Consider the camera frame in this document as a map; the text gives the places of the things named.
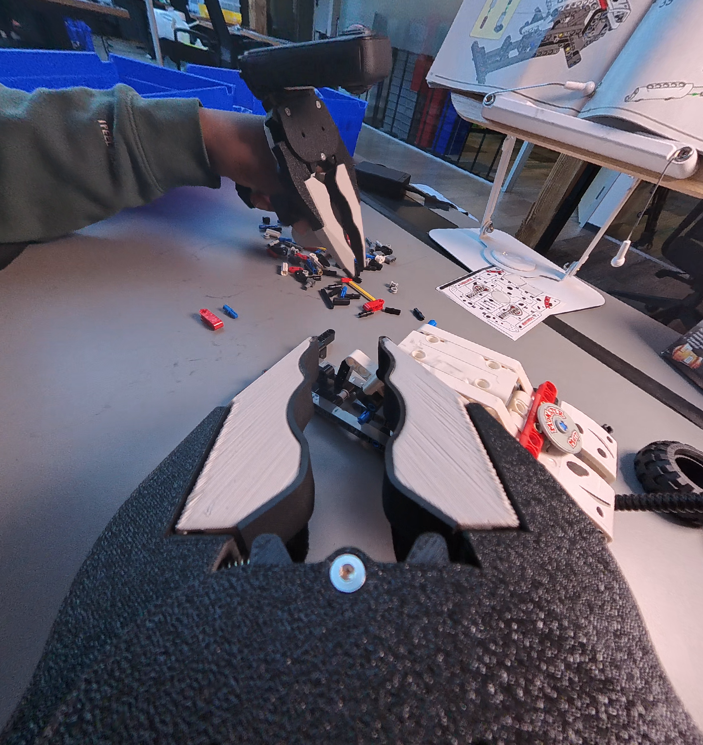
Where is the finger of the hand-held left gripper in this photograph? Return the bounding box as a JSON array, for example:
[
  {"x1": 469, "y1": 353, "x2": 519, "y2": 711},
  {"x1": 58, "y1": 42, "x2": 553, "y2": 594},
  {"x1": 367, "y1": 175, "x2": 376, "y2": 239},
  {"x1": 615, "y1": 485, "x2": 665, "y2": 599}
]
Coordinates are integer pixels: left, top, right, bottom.
[
  {"x1": 331, "y1": 159, "x2": 368, "y2": 275},
  {"x1": 302, "y1": 173, "x2": 359, "y2": 277}
]

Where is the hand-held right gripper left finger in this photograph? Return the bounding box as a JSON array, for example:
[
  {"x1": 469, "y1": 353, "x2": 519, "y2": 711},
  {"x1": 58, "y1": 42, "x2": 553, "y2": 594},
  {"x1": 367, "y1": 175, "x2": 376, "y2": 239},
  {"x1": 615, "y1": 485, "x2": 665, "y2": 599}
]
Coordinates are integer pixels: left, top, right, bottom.
[{"x1": 174, "y1": 336, "x2": 322, "y2": 551}]

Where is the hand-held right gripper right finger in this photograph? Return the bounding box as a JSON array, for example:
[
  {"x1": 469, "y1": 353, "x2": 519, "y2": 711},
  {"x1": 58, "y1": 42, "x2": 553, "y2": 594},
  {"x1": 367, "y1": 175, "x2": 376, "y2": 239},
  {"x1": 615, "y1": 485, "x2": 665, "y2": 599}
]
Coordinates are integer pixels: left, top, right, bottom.
[{"x1": 377, "y1": 336, "x2": 522, "y2": 551}]

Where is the pile of small brick pieces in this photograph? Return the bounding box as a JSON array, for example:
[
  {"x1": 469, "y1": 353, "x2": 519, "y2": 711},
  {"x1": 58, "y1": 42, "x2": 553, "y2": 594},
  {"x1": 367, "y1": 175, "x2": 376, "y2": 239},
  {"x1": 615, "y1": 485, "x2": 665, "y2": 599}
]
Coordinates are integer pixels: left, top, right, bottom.
[{"x1": 260, "y1": 215, "x2": 439, "y2": 324}]

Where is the white toy brick truck model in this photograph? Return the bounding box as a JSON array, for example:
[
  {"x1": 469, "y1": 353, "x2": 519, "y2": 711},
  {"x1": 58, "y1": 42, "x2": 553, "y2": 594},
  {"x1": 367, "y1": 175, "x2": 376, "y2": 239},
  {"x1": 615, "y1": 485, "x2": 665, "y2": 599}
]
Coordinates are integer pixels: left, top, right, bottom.
[{"x1": 311, "y1": 324, "x2": 703, "y2": 542}]

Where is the person's left forearm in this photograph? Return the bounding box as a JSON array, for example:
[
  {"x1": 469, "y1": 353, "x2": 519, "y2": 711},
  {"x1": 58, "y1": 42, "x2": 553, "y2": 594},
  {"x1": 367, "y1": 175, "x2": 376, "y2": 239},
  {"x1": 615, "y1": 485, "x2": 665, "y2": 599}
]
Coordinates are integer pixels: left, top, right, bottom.
[{"x1": 0, "y1": 74, "x2": 223, "y2": 245}]

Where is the grey desk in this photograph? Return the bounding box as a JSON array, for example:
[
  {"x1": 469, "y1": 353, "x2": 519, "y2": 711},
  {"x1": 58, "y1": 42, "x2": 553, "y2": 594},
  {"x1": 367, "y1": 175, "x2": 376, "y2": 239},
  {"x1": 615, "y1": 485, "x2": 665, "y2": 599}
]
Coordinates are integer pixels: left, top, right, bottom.
[
  {"x1": 0, "y1": 175, "x2": 703, "y2": 737},
  {"x1": 351, "y1": 125, "x2": 703, "y2": 434}
]

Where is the person's left hand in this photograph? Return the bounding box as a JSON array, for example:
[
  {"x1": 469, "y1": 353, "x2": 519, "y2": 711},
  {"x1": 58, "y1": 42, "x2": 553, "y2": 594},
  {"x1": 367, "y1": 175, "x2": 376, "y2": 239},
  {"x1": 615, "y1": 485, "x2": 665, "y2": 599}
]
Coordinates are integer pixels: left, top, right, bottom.
[{"x1": 199, "y1": 106, "x2": 306, "y2": 215}]

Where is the black power adapter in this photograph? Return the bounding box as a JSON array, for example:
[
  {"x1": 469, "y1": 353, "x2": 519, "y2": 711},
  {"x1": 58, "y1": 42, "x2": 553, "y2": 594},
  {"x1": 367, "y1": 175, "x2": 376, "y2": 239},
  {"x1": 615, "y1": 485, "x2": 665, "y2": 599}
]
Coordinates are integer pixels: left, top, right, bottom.
[{"x1": 354, "y1": 161, "x2": 411, "y2": 196}]

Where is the toy sticker sheet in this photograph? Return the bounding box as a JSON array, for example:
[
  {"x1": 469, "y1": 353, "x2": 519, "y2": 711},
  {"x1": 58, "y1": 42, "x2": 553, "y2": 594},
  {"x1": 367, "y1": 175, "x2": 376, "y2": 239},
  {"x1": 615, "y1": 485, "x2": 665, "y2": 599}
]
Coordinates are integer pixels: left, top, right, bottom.
[{"x1": 436, "y1": 265, "x2": 562, "y2": 341}]

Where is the black toy tyre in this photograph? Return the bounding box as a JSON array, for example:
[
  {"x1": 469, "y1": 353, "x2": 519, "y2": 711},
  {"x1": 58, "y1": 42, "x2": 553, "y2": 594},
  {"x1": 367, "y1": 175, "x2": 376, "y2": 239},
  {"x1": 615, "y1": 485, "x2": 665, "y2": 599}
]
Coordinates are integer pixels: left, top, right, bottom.
[{"x1": 634, "y1": 440, "x2": 703, "y2": 513}]

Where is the toy instruction booklet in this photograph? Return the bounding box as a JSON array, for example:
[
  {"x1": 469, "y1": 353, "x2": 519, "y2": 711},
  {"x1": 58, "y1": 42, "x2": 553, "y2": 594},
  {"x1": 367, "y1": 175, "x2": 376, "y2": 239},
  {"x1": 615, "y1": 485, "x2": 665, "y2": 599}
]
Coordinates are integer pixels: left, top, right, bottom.
[{"x1": 426, "y1": 0, "x2": 703, "y2": 163}]

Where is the white book stand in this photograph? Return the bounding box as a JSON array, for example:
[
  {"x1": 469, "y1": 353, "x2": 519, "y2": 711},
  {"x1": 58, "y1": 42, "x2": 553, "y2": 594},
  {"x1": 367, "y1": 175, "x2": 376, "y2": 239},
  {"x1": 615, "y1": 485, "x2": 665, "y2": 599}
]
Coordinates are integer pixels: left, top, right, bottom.
[{"x1": 430, "y1": 76, "x2": 703, "y2": 320}]

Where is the toy set cardboard box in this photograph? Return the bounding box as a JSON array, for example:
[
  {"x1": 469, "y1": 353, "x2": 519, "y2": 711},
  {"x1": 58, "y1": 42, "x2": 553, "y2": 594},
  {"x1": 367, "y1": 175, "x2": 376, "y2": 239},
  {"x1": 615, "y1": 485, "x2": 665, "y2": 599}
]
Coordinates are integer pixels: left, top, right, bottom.
[{"x1": 661, "y1": 317, "x2": 703, "y2": 408}]

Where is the black office chair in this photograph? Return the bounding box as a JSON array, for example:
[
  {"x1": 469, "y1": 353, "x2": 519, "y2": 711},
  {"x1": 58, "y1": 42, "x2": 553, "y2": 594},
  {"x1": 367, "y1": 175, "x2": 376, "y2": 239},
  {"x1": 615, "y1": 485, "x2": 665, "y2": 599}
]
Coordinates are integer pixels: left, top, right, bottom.
[{"x1": 608, "y1": 201, "x2": 703, "y2": 335}]

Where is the black cable tray cover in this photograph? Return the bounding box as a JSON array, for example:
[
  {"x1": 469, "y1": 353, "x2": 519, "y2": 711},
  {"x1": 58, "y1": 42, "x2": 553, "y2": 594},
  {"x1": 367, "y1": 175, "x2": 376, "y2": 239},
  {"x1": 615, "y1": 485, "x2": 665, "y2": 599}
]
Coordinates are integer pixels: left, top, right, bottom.
[{"x1": 357, "y1": 186, "x2": 703, "y2": 444}]

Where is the wire mesh panel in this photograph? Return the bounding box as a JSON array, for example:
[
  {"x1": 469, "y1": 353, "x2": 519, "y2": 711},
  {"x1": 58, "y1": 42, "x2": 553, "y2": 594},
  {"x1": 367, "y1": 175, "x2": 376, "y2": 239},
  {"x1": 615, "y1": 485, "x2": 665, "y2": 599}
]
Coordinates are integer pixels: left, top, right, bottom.
[{"x1": 360, "y1": 49, "x2": 503, "y2": 182}]

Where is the wooden post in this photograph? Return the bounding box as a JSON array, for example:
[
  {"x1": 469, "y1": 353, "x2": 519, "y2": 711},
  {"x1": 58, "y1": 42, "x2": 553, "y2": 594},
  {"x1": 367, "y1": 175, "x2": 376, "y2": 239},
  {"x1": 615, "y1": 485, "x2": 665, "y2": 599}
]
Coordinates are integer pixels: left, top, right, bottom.
[{"x1": 516, "y1": 152, "x2": 591, "y2": 251}]

